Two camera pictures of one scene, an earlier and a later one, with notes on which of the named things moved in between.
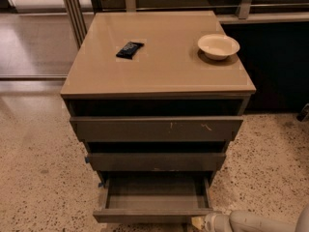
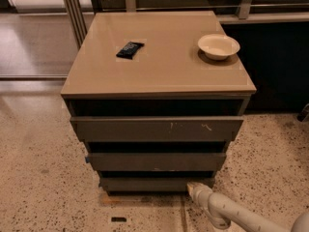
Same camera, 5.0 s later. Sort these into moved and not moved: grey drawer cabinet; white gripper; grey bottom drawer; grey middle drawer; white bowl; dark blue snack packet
Moved: grey bottom drawer; white gripper
Not moved: dark blue snack packet; grey middle drawer; white bowl; grey drawer cabinet
